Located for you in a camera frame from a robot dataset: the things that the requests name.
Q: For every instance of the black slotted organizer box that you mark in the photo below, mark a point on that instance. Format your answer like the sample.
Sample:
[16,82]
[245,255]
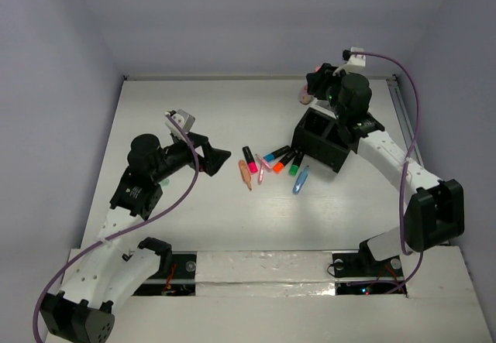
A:
[316,135]

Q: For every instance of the pink cap black highlighter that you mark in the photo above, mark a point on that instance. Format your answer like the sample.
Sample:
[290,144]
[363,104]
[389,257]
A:
[250,161]

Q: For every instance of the blue cap black highlighter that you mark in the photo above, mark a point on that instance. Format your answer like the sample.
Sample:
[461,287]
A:
[277,153]

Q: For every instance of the pink translucent highlighter cap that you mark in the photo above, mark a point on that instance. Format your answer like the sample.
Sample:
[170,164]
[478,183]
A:
[265,164]

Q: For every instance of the blue translucent highlighter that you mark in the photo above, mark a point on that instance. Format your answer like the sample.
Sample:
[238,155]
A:
[300,181]

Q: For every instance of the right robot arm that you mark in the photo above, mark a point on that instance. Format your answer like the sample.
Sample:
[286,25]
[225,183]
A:
[431,210]

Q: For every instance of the orange cap black highlighter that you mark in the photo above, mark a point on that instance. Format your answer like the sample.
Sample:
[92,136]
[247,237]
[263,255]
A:
[284,161]

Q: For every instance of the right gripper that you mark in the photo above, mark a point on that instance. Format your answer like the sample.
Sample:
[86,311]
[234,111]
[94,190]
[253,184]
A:
[325,74]

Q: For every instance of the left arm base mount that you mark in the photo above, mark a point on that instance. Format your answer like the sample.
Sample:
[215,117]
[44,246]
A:
[178,281]

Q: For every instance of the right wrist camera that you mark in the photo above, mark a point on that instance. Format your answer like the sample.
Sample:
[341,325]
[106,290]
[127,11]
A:
[354,61]

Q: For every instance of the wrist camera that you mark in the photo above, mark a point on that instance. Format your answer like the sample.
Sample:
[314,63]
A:
[179,119]
[354,61]

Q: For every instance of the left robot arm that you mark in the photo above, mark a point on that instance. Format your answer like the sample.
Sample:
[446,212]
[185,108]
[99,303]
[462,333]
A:
[84,308]

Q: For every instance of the green cap black highlighter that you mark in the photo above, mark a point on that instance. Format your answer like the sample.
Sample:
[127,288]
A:
[296,163]

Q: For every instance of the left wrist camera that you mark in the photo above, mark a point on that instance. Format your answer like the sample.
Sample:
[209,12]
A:
[179,119]

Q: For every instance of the orange translucent highlighter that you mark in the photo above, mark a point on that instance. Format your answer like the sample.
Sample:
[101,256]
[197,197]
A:
[245,174]

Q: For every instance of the pink translucent highlighter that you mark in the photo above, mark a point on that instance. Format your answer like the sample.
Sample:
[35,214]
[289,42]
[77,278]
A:
[260,178]

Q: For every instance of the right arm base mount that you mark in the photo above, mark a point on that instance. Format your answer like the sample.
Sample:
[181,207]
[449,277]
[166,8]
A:
[354,276]

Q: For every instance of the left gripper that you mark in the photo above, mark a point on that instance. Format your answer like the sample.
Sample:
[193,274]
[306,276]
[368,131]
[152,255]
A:
[202,151]

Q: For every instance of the pink cylindrical eraser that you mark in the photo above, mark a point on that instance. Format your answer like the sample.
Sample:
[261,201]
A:
[304,97]

